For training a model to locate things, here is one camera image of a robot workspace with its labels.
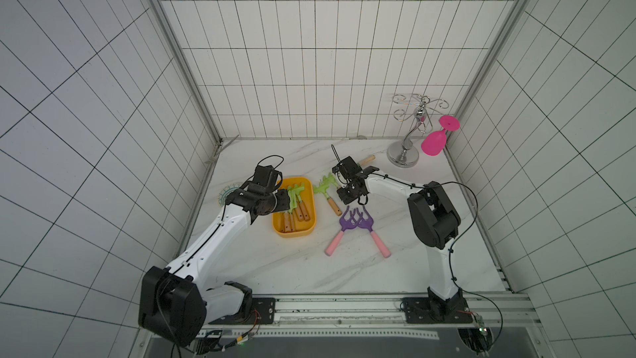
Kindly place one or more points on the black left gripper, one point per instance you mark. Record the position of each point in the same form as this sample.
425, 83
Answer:
284, 201

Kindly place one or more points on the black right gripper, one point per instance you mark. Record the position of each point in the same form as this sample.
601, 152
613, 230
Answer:
354, 192

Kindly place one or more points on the green rake wooden handle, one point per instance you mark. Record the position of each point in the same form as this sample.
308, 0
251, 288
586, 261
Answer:
287, 222

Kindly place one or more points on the purple rake pink handle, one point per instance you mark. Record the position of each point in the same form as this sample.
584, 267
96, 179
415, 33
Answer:
348, 221
366, 222

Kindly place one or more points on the green fork tool wooden handle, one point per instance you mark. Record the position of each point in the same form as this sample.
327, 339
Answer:
297, 205

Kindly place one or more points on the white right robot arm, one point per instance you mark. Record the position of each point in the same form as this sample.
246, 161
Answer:
435, 223

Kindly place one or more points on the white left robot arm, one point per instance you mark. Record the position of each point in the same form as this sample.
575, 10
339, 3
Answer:
175, 303

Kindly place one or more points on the dark green small rake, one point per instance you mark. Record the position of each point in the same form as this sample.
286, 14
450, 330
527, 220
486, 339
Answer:
366, 161

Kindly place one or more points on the yellow plastic storage box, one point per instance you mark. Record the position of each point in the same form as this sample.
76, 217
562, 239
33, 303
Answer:
301, 228

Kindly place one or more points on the blue yellow patterned plate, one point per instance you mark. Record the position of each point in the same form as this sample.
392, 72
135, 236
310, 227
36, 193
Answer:
225, 192

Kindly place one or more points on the silver wine glass rack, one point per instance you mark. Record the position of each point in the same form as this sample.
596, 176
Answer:
415, 111

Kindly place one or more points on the pink plastic wine glass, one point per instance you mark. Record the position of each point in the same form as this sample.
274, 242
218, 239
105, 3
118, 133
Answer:
435, 142

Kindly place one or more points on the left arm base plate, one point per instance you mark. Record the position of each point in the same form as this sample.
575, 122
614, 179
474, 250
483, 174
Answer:
257, 310

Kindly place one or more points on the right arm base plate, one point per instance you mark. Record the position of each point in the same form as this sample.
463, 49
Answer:
432, 311

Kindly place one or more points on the aluminium front rail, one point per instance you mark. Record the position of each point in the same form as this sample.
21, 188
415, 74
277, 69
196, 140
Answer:
383, 311

